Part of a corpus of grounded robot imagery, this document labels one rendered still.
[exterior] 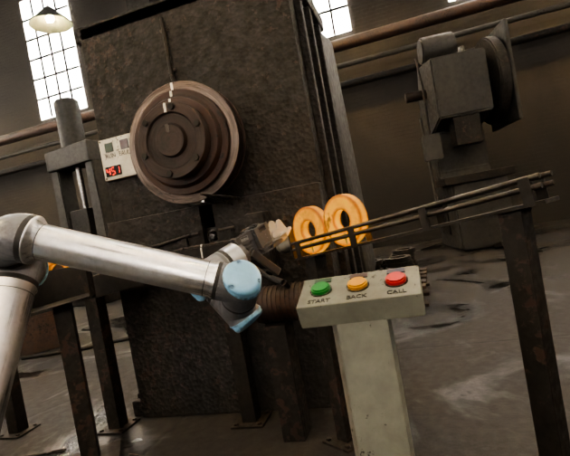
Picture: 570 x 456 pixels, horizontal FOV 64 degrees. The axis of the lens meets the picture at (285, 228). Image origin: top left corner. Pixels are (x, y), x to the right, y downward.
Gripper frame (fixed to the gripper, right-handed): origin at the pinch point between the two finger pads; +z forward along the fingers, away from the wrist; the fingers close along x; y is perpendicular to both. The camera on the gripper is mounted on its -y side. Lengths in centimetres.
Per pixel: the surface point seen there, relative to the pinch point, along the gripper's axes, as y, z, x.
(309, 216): 0.5, 8.7, -2.0
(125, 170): 40, -3, 85
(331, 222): -2.1, 7.8, -11.2
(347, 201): 2.9, 9.4, -19.3
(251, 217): 3.9, 9.1, 29.0
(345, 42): 98, 501, 338
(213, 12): 82, 44, 44
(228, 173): 22.0, 11.8, 34.7
